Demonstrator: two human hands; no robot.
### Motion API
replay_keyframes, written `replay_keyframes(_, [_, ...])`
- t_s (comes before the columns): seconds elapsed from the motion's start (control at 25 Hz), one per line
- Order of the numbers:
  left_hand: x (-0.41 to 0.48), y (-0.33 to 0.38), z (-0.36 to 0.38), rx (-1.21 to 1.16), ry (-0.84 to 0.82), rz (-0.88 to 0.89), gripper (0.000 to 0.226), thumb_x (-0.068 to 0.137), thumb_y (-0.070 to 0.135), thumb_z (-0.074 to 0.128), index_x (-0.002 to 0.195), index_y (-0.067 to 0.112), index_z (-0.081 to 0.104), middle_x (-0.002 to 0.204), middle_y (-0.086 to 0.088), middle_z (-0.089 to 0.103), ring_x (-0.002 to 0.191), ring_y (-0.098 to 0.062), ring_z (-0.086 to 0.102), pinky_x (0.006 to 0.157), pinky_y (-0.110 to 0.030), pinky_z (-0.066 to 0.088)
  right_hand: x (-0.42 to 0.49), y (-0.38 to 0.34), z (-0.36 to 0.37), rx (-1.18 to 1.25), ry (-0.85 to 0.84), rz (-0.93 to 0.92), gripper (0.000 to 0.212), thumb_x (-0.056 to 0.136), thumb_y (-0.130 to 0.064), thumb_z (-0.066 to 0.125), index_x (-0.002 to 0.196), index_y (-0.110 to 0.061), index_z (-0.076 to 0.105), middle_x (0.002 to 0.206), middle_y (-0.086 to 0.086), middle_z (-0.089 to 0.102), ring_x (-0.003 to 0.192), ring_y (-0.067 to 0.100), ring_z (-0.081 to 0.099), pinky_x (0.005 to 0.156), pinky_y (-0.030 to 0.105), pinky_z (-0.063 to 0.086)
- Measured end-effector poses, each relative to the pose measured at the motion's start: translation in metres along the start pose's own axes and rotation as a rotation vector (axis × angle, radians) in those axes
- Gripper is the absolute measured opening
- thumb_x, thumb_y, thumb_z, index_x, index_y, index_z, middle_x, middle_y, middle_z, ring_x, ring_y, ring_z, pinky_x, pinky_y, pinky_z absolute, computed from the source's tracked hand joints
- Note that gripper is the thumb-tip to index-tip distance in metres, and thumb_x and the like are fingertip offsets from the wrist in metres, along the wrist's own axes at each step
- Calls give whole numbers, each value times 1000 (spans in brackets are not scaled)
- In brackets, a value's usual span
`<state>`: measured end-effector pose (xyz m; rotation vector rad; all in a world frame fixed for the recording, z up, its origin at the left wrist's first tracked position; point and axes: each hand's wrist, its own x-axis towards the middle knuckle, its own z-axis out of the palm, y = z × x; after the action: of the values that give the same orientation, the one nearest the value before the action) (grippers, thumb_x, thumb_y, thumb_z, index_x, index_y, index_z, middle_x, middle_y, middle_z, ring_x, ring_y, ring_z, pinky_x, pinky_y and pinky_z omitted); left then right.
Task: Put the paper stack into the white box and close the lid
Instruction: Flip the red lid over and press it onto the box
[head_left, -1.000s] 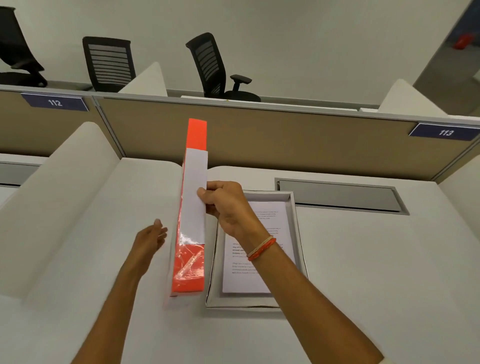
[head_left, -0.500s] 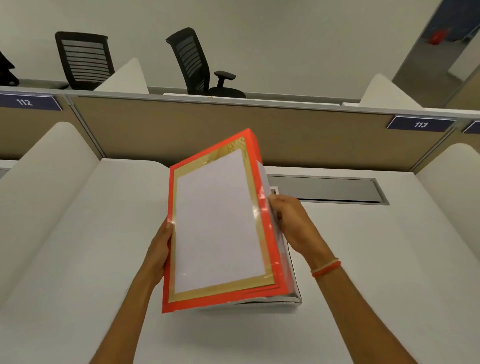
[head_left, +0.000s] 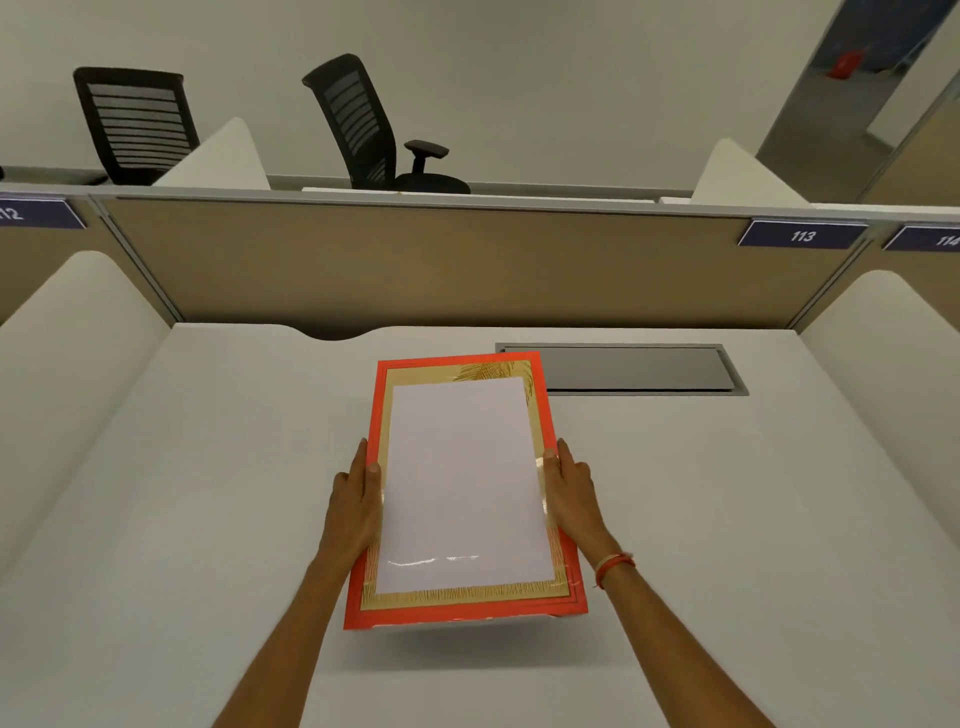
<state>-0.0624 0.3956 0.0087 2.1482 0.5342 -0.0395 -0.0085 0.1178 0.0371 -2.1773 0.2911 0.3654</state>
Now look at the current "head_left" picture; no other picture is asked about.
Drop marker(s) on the person's right hand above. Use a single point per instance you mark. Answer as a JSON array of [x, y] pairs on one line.
[[576, 504]]

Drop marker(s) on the blue number sign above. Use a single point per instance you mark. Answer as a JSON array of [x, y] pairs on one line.
[[926, 239], [41, 214], [802, 235]]

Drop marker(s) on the person's left thumb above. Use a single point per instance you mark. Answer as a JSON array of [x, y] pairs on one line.
[[373, 475]]

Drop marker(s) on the white desk side divider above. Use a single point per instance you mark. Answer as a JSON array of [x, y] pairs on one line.
[[739, 180], [221, 161], [892, 375], [67, 375]]

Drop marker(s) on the red picture frame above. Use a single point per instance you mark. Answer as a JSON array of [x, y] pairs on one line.
[[461, 480]]

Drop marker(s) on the person's right forearm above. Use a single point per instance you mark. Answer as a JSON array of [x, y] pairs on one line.
[[675, 645]]

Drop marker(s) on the black slatted office chair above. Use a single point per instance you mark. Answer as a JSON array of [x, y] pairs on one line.
[[139, 124]]

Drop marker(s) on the person's left forearm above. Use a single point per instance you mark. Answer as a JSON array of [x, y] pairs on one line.
[[289, 645]]

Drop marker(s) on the red object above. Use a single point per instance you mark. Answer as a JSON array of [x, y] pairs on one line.
[[846, 64]]

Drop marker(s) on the person's right thumb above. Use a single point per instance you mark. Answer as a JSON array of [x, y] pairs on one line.
[[550, 469]]

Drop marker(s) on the black armrest office chair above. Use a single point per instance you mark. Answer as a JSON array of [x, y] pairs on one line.
[[356, 112]]

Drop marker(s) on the wide beige partition panel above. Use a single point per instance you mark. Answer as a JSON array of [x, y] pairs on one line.
[[465, 262]]

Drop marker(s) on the person's left hand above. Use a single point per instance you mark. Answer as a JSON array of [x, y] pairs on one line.
[[351, 510]]

